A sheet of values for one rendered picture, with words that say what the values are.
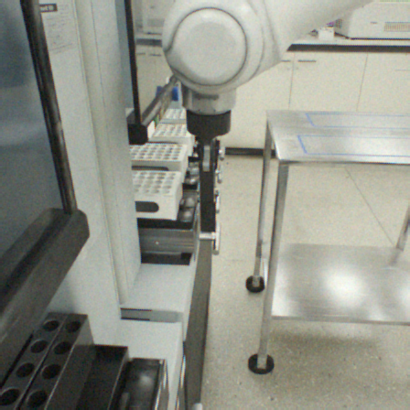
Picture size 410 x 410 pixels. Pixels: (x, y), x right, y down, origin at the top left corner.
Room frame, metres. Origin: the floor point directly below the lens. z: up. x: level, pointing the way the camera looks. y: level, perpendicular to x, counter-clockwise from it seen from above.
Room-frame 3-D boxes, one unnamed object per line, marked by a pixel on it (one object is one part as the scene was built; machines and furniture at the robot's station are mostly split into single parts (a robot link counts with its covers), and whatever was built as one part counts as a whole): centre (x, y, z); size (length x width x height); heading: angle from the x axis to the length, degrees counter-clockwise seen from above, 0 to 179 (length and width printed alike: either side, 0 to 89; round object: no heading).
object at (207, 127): (0.62, -0.01, 0.96); 0.08 x 0.07 x 0.09; 176
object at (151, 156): (0.79, 0.19, 0.83); 0.30 x 0.10 x 0.06; 86
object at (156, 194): (0.63, 0.19, 0.83); 0.30 x 0.10 x 0.06; 86
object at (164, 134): (0.94, 0.18, 0.83); 0.30 x 0.10 x 0.06; 86
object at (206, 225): (0.61, -0.01, 0.80); 0.03 x 0.01 x 0.07; 86
